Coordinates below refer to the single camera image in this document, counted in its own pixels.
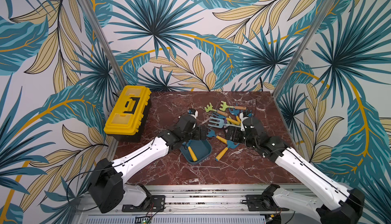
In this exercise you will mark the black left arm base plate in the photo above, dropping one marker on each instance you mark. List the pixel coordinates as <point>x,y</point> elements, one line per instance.
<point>153,203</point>

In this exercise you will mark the green rake wooden handle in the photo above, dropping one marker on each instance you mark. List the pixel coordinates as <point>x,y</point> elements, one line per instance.
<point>210,108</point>
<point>224,106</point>

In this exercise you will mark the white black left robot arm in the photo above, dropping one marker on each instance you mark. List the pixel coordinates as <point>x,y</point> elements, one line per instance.
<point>107,181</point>

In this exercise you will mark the light blue fork white handle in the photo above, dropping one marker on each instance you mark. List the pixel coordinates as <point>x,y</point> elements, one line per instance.
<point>217,123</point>

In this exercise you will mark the green rake wooden handle near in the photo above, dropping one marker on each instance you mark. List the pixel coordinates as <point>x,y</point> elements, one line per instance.
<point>210,108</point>

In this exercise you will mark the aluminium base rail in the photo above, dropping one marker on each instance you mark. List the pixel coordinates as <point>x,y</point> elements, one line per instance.
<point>209,204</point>

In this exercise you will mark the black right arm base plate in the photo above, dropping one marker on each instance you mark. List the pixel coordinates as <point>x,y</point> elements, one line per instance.
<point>261,202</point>

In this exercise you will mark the aluminium frame post left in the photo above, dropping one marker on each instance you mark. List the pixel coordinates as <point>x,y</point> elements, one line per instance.
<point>91,16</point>

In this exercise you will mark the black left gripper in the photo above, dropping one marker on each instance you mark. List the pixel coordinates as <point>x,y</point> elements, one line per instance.
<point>198,129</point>

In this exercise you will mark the green rake wooden handle far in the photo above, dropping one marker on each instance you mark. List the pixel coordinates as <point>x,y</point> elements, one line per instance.
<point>224,106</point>

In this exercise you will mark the blue rake yellow handle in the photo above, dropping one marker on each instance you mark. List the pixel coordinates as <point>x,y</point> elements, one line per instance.
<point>212,133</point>
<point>233,122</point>

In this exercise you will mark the yellow black toolbox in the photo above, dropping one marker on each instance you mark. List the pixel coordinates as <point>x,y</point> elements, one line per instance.
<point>126,122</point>

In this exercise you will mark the aluminium frame post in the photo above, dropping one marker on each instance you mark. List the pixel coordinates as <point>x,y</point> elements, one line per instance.
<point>91,16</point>
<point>307,37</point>

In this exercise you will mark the teal rake yellow handle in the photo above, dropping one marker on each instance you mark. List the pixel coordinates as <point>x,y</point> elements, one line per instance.
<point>229,145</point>

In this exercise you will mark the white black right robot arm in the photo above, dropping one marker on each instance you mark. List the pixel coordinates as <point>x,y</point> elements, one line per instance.
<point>333,203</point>

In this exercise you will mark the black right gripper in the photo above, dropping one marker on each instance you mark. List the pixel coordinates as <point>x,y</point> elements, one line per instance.
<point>233,134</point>

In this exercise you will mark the teal plastic storage box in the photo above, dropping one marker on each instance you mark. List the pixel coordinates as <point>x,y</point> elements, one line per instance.
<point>196,151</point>

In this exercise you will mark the aluminium frame post right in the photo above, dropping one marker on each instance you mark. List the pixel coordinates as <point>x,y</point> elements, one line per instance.
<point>307,37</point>

